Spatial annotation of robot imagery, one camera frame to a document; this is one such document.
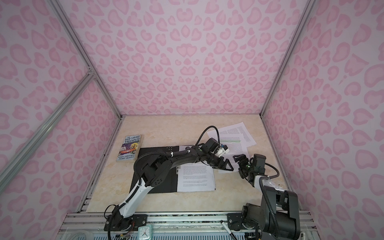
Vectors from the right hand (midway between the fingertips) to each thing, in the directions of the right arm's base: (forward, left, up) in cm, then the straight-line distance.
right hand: (235, 159), depth 89 cm
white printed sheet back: (+27, -4, -6) cm, 28 cm away
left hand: (-6, +4, -2) cm, 7 cm away
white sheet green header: (+15, -4, -7) cm, 17 cm away
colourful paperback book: (+8, +68, -3) cm, 68 cm away
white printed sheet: (-9, +23, -5) cm, 26 cm away
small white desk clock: (-37, +46, -3) cm, 59 cm away
